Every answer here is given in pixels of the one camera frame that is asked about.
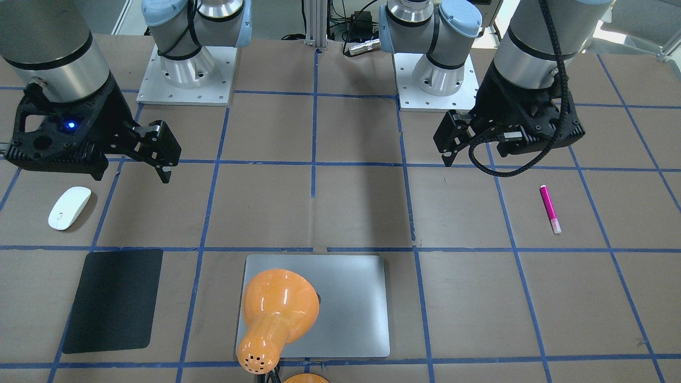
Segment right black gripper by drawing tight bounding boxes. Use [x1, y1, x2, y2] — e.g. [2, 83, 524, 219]
[4, 74, 181, 184]

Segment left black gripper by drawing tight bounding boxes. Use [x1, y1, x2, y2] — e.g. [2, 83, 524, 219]
[433, 64, 561, 167]

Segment white computer mouse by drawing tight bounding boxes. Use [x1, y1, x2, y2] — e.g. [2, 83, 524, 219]
[48, 186, 92, 231]

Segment pink pen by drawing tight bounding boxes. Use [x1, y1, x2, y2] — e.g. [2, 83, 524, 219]
[539, 185, 562, 235]

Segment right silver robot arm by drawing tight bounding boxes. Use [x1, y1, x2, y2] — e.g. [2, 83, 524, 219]
[1, 1, 252, 184]

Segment black mousepad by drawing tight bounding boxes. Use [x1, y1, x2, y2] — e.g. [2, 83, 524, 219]
[62, 249, 163, 354]

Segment silver laptop notebook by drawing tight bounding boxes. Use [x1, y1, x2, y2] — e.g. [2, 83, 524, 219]
[244, 254, 390, 360]

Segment orange desk lamp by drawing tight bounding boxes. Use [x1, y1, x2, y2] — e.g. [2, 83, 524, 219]
[236, 269, 321, 382]

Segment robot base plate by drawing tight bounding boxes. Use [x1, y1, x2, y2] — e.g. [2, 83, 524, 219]
[137, 47, 238, 106]
[393, 53, 478, 113]

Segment black braided cable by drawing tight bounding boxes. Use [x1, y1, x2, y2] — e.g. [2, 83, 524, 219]
[468, 0, 572, 178]

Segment black cables on floor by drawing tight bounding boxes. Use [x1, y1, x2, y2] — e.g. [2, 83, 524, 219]
[281, 0, 381, 57]

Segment aluminium frame post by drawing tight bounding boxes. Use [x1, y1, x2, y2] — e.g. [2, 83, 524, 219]
[303, 0, 328, 51]

